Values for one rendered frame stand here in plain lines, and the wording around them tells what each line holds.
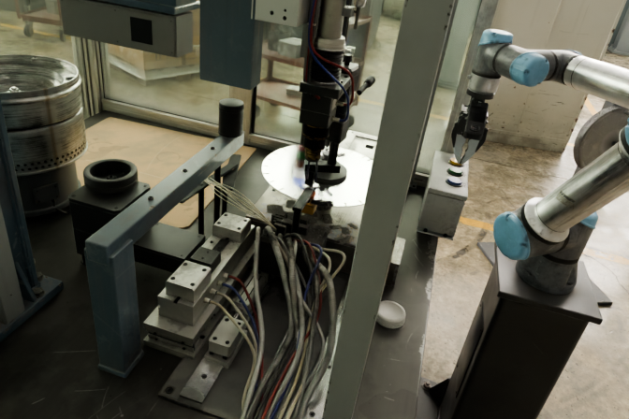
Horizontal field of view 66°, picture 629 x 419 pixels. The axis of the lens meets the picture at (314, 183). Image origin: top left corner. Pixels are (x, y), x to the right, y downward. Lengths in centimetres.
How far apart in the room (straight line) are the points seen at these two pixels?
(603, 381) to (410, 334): 142
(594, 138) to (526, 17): 194
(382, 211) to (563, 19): 384
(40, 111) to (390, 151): 97
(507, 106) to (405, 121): 391
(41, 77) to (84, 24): 34
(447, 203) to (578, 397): 116
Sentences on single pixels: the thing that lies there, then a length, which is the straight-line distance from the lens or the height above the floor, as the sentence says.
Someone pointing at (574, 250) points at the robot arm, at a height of 88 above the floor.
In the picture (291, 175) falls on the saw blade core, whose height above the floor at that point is 95.
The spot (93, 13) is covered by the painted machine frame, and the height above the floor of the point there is 129.
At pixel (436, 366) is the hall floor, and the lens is 214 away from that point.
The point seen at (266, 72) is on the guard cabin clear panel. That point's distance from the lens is 173.
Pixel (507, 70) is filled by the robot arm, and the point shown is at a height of 126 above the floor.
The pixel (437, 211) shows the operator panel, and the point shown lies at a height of 83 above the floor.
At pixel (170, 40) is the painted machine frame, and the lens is 108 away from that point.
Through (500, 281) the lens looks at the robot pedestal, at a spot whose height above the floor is 75.
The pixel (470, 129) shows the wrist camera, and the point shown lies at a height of 110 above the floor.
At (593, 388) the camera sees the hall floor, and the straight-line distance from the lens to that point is 239.
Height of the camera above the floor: 153
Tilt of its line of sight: 29 degrees down
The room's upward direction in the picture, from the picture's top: 8 degrees clockwise
